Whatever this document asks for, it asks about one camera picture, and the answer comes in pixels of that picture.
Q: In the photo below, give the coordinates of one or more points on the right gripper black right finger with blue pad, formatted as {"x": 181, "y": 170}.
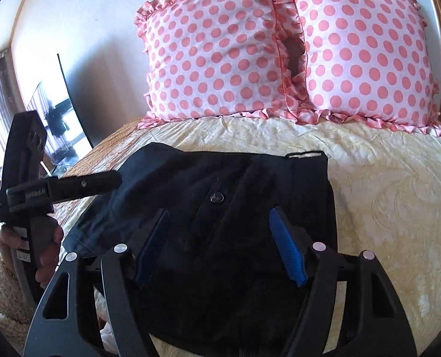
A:
{"x": 351, "y": 307}

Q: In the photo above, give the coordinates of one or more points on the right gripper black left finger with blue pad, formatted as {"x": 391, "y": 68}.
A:
{"x": 66, "y": 322}

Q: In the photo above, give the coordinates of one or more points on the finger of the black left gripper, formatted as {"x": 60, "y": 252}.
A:
{"x": 76, "y": 187}

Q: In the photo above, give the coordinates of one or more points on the black pants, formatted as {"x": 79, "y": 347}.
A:
{"x": 220, "y": 287}

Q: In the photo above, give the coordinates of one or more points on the person's left hand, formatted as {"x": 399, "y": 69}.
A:
{"x": 9, "y": 240}

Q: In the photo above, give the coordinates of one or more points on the black framed mirror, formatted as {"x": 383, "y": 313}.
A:
{"x": 71, "y": 131}

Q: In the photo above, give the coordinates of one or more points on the woven straw bed mat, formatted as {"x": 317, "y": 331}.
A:
{"x": 109, "y": 154}

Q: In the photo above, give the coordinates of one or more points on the cream patterned bed quilt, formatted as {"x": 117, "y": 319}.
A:
{"x": 387, "y": 190}

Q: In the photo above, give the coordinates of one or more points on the pink polka dot pillow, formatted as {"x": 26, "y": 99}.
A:
{"x": 367, "y": 61}
{"x": 210, "y": 58}

